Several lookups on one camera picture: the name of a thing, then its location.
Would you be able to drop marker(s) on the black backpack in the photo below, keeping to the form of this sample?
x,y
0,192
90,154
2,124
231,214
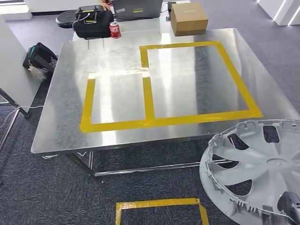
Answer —
x,y
44,59

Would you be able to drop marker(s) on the white desk with metal legs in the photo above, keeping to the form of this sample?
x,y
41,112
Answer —
x,y
16,71

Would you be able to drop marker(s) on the silver wheel hubcap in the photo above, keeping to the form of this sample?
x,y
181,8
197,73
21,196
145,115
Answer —
x,y
262,174

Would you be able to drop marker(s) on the yellow floor tape frame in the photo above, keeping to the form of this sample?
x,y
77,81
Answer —
x,y
157,203

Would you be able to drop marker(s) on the yellow tape double frame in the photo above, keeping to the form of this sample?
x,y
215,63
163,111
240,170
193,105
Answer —
x,y
148,99

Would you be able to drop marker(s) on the steel workbench table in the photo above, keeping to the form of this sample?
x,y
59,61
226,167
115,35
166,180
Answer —
x,y
70,108

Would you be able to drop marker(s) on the grey laptop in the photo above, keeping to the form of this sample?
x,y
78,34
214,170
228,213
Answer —
x,y
138,11

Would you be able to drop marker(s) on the black remote controller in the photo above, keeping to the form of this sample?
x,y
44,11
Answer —
x,y
89,10

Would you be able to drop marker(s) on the brown cardboard box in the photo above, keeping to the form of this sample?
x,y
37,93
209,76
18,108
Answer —
x,y
187,18

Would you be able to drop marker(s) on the black carry bag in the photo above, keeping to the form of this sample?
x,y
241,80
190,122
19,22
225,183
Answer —
x,y
93,29

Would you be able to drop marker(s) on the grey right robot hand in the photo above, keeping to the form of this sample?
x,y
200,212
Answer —
x,y
290,205

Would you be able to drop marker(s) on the black round stool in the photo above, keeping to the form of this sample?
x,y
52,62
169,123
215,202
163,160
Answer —
x,y
65,19

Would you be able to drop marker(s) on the white partition block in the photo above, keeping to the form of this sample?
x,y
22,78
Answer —
x,y
281,12

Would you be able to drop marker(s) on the red cola can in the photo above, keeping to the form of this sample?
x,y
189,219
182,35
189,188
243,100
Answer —
x,y
114,31

